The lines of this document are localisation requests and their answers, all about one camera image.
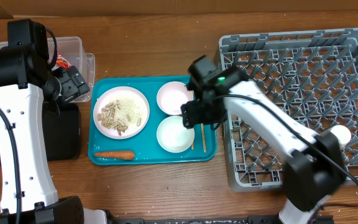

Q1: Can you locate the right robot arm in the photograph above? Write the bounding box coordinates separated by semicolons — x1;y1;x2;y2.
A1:
181;55;351;223

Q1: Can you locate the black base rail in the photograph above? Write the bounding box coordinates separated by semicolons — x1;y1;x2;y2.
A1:
113;215;282;224

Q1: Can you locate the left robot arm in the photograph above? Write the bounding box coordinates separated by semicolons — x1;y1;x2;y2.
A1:
0;19;114;223

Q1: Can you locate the black plastic tray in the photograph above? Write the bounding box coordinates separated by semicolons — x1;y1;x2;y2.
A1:
0;102;81;166

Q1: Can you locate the pink round plate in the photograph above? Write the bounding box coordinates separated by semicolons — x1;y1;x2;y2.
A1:
93;86;150;139

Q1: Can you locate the peanut shells pile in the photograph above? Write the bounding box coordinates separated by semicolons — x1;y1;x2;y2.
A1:
96;101;142;136

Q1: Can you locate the white cup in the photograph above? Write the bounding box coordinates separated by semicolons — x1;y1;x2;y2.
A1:
321;125;352;149

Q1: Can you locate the light green bowl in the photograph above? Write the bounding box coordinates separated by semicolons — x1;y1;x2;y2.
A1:
157;116;195;153

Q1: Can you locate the orange carrot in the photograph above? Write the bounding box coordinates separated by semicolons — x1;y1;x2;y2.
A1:
94;151;135;160

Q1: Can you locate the grey dishwasher rack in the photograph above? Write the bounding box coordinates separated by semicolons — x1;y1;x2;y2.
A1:
216;28;358;179

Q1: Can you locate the red snack wrapper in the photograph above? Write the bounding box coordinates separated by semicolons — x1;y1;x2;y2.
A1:
55;53;72;69

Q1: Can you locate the teal serving tray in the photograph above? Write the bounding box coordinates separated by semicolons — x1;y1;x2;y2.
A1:
88;75;217;166

